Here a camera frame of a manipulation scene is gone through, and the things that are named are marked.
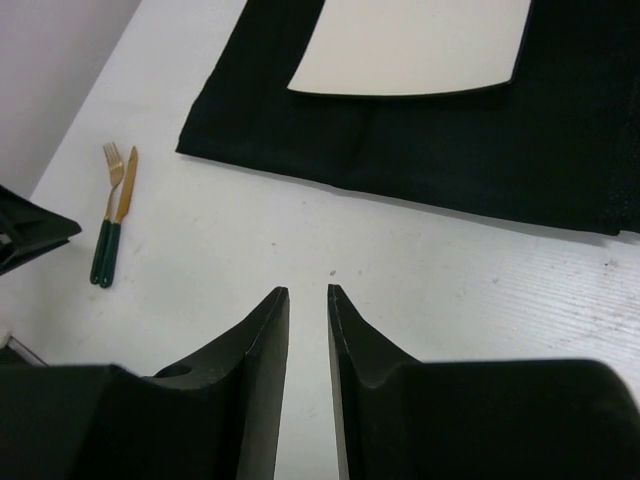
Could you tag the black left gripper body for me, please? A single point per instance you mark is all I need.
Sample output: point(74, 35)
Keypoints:
point(29, 231)

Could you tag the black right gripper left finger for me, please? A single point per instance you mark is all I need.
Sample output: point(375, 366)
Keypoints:
point(214, 414)

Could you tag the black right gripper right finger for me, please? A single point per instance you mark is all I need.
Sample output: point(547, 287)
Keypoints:
point(400, 418)

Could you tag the black cloth placemat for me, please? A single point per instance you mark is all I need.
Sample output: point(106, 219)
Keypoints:
point(558, 146)

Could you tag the white square plate black rim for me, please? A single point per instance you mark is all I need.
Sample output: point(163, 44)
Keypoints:
point(386, 48)

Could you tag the gold knife green handle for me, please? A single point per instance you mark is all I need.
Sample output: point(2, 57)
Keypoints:
point(112, 246)

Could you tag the gold fork green handle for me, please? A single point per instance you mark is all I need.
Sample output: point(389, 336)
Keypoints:
point(116, 174)

